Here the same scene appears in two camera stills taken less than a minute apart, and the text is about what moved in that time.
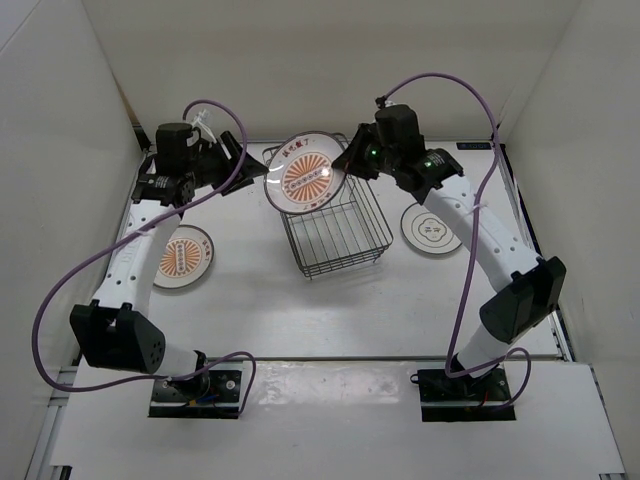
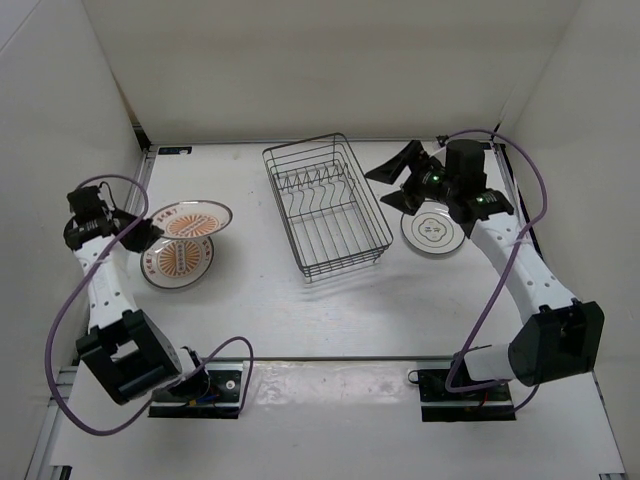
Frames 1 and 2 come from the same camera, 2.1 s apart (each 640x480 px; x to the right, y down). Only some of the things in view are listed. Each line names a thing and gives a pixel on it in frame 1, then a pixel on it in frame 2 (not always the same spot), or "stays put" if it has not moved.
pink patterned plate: (187, 259) stays put
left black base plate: (216, 393) stays put
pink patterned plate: (301, 177) → (192, 218)
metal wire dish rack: (347, 233) stays put
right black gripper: (350, 161) → (405, 199)
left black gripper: (248, 169) → (147, 233)
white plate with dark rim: (425, 232) stays put
